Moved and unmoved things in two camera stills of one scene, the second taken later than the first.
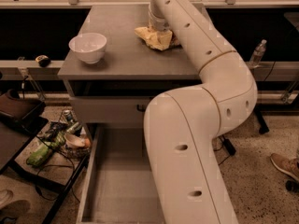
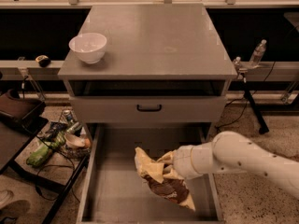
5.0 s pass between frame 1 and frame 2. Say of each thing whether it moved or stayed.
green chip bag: stayed
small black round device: stayed
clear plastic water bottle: stayed
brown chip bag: moved
